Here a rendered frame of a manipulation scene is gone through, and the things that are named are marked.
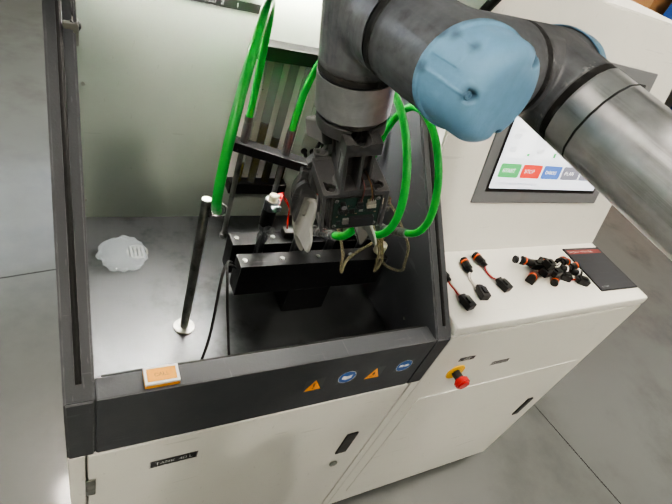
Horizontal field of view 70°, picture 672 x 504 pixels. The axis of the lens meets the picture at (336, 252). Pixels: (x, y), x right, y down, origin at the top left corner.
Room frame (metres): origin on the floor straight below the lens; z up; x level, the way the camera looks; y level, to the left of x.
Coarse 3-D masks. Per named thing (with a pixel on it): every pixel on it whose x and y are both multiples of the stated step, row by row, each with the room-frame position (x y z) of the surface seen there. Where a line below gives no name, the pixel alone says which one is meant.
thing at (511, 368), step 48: (480, 0) 1.02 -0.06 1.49; (528, 0) 1.07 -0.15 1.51; (576, 0) 1.15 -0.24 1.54; (624, 0) 1.49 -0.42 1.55; (624, 48) 1.28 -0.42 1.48; (480, 144) 1.02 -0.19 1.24; (480, 240) 1.05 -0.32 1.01; (528, 240) 1.16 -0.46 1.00; (576, 240) 1.29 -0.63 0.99; (480, 336) 0.79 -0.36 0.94; (528, 336) 0.91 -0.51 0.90; (576, 336) 1.06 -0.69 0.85; (432, 384) 0.77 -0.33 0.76; (480, 384) 0.89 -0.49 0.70; (528, 384) 1.05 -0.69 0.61; (384, 432) 0.74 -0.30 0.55; (432, 432) 0.88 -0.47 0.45; (480, 432) 1.06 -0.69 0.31; (384, 480) 0.86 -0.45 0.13
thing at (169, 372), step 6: (168, 366) 0.41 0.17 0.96; (174, 366) 0.42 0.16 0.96; (150, 372) 0.39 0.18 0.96; (156, 372) 0.40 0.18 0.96; (162, 372) 0.40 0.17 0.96; (168, 372) 0.40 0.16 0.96; (174, 372) 0.41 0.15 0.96; (150, 378) 0.38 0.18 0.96; (156, 378) 0.39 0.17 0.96; (162, 378) 0.39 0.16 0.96; (168, 378) 0.39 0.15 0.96; (144, 384) 0.37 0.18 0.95; (162, 384) 0.38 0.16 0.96; (168, 384) 0.39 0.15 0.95
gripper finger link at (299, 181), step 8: (304, 168) 0.47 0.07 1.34; (304, 176) 0.47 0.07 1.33; (296, 184) 0.46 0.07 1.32; (304, 184) 0.46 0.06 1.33; (296, 192) 0.46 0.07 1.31; (304, 192) 0.46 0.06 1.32; (312, 192) 0.47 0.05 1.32; (296, 200) 0.47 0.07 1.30; (296, 208) 0.47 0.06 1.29; (296, 216) 0.47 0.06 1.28
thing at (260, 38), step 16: (272, 0) 0.73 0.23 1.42; (272, 16) 0.81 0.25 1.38; (256, 32) 0.63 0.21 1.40; (256, 48) 0.61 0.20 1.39; (240, 80) 0.57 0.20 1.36; (256, 80) 0.87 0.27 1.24; (240, 96) 0.56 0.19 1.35; (256, 96) 0.87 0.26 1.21; (240, 112) 0.55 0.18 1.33; (224, 144) 0.52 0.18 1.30; (224, 160) 0.51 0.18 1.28; (224, 176) 0.51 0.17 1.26
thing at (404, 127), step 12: (396, 96) 0.80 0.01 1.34; (396, 108) 0.79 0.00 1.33; (408, 132) 0.76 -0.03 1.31; (408, 144) 0.75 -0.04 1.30; (408, 156) 0.73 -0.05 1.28; (408, 168) 0.72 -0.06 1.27; (408, 180) 0.72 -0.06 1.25; (408, 192) 0.71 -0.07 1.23; (396, 216) 0.70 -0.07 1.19; (384, 228) 0.71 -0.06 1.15
